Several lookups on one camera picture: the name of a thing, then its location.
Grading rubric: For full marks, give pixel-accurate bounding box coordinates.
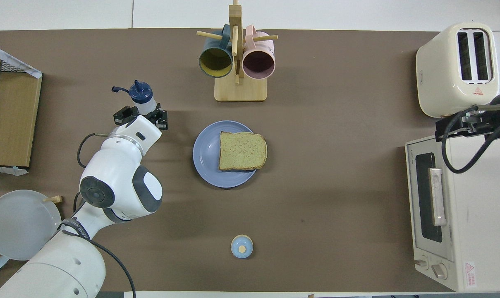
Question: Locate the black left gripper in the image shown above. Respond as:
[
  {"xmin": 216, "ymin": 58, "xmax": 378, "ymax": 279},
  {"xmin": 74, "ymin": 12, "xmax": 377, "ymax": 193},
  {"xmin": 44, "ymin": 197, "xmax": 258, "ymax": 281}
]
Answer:
[{"xmin": 113, "ymin": 106, "xmax": 169, "ymax": 131}]

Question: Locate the white bottle with navy cap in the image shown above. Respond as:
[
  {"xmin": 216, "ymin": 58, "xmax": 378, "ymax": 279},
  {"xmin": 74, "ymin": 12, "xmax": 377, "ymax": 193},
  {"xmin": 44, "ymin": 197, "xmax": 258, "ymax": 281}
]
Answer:
[{"xmin": 112, "ymin": 80, "xmax": 157, "ymax": 116}]

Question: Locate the slice of toast bread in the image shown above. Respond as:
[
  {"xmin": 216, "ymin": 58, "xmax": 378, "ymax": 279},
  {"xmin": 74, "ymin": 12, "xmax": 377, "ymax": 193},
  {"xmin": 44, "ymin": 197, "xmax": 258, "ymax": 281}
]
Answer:
[{"xmin": 219, "ymin": 131, "xmax": 268, "ymax": 171}]

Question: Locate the blue round plate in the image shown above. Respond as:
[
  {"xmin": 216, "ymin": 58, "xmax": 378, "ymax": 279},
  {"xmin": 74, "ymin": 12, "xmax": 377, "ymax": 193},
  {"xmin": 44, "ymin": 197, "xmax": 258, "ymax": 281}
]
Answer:
[{"xmin": 193, "ymin": 120, "xmax": 259, "ymax": 189}]

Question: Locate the pale grey plate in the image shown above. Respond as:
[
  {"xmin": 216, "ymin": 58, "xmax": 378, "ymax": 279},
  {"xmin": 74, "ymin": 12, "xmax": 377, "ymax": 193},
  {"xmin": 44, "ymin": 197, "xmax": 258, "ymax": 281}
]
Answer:
[{"xmin": 0, "ymin": 190, "xmax": 62, "ymax": 261}]

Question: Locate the cream two-slot toaster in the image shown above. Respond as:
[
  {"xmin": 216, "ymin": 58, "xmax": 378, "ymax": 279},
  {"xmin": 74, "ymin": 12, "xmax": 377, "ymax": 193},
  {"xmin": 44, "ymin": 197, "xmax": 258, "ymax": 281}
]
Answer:
[{"xmin": 416, "ymin": 22, "xmax": 500, "ymax": 120}]

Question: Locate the white toaster oven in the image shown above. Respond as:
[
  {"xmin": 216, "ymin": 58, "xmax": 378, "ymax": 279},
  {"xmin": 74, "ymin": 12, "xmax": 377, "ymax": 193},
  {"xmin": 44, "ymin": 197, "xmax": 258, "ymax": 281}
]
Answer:
[{"xmin": 405, "ymin": 132, "xmax": 500, "ymax": 293}]

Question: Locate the dark teal mug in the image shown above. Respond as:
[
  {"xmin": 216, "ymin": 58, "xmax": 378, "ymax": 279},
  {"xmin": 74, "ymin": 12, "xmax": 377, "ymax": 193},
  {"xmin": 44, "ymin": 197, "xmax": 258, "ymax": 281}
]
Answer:
[{"xmin": 199, "ymin": 24, "xmax": 234, "ymax": 78}]

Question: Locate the wooden mug tree rack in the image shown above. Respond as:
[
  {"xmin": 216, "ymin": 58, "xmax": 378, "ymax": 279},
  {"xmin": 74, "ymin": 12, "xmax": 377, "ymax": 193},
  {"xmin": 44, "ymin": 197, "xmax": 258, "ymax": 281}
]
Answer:
[{"xmin": 196, "ymin": 0, "xmax": 278, "ymax": 102}]

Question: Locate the brown table mat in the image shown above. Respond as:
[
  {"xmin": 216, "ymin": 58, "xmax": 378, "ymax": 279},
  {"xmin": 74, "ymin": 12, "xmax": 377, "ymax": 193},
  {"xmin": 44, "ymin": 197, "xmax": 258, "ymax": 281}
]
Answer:
[{"xmin": 0, "ymin": 28, "xmax": 495, "ymax": 293}]

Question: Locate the pink mug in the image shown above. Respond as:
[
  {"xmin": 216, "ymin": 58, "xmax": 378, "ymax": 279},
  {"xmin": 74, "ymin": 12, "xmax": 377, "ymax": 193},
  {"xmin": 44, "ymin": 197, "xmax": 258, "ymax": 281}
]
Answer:
[{"xmin": 242, "ymin": 25, "xmax": 276, "ymax": 80}]

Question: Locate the small blue bell wooden knob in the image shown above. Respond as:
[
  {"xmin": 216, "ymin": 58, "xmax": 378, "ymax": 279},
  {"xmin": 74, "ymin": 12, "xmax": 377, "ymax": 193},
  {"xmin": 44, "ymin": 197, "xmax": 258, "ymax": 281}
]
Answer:
[{"xmin": 231, "ymin": 234, "xmax": 254, "ymax": 259}]

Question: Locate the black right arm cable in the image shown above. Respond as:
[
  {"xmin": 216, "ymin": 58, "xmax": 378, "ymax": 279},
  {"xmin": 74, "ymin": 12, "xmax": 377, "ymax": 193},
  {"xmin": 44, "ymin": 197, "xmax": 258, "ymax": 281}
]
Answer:
[{"xmin": 440, "ymin": 106, "xmax": 500, "ymax": 174}]

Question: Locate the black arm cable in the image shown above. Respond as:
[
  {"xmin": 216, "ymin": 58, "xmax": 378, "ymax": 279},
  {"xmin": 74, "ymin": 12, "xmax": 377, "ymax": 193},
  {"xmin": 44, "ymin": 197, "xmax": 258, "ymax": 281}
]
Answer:
[
  {"xmin": 440, "ymin": 106, "xmax": 500, "ymax": 174},
  {"xmin": 57, "ymin": 132, "xmax": 136, "ymax": 298}
]

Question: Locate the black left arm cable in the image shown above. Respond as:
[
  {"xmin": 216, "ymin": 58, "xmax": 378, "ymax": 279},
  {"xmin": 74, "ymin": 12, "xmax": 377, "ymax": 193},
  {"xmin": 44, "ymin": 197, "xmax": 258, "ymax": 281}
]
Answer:
[{"xmin": 57, "ymin": 132, "xmax": 136, "ymax": 298}]

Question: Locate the black wire wooden shelf basket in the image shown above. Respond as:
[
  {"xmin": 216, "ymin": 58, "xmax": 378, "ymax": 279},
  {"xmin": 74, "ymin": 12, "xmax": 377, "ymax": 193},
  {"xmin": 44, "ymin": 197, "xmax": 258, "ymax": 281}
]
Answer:
[{"xmin": 0, "ymin": 53, "xmax": 43, "ymax": 170}]

